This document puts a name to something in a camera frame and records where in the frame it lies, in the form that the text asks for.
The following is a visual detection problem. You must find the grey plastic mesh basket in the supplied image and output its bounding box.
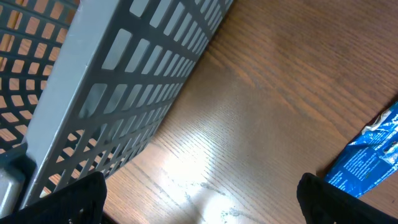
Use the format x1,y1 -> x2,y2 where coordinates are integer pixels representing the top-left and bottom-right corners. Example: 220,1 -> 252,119
1,0 -> 232,217

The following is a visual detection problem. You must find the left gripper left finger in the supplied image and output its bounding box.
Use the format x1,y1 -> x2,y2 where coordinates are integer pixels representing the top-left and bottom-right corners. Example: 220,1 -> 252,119
1,172 -> 107,224

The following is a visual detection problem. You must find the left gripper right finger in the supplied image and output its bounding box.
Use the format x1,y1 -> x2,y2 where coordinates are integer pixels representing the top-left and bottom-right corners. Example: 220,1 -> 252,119
297,172 -> 397,224

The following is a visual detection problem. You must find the blue snack bar wrapper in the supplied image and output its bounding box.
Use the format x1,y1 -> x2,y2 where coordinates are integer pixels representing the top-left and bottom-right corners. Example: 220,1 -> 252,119
325,103 -> 397,198

